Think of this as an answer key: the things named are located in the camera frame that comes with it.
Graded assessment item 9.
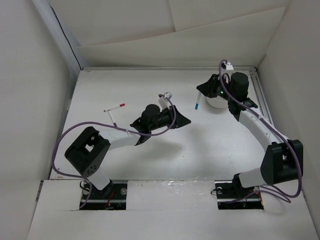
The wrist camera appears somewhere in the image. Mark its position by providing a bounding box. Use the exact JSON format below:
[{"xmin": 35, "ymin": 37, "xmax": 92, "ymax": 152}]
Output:
[
  {"xmin": 158, "ymin": 91, "xmax": 173, "ymax": 110},
  {"xmin": 220, "ymin": 61, "xmax": 234, "ymax": 84}
]

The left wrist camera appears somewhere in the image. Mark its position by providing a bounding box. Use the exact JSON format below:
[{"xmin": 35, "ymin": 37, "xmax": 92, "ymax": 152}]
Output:
[{"xmin": 158, "ymin": 91, "xmax": 173, "ymax": 110}]

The purple capped white marker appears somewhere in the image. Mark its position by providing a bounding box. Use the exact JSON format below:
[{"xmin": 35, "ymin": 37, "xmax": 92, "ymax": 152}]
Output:
[{"xmin": 107, "ymin": 110, "xmax": 117, "ymax": 127}]

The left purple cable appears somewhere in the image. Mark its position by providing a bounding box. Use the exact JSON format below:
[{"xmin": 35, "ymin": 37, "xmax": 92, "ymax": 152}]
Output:
[{"xmin": 52, "ymin": 93, "xmax": 178, "ymax": 210}]

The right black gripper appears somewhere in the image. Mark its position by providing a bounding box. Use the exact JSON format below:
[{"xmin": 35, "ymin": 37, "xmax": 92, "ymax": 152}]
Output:
[{"xmin": 196, "ymin": 73, "xmax": 235, "ymax": 102}]

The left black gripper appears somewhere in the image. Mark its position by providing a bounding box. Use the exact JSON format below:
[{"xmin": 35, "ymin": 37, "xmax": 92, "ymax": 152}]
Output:
[{"xmin": 149, "ymin": 105, "xmax": 191, "ymax": 132}]

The red capped white marker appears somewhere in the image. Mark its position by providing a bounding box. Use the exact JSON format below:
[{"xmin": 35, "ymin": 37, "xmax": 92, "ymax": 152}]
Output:
[{"xmin": 103, "ymin": 103, "xmax": 126, "ymax": 112}]

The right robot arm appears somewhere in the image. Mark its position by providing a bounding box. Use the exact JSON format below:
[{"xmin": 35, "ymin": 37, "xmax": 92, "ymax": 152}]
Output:
[{"xmin": 196, "ymin": 72, "xmax": 303, "ymax": 202}]

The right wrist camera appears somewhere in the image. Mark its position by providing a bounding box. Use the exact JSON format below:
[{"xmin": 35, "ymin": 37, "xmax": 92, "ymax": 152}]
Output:
[{"xmin": 220, "ymin": 61, "xmax": 234, "ymax": 84}]

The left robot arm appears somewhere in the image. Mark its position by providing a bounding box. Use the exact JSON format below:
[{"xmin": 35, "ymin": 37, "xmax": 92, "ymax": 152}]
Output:
[{"xmin": 64, "ymin": 104, "xmax": 191, "ymax": 199}]

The white round divided container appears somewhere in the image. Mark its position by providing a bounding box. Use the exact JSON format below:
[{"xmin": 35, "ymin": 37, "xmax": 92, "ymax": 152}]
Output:
[{"xmin": 206, "ymin": 96, "xmax": 228, "ymax": 109}]

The blue capped white marker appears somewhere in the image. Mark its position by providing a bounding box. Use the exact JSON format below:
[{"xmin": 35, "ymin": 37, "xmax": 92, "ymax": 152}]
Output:
[{"xmin": 194, "ymin": 92, "xmax": 202, "ymax": 110}]

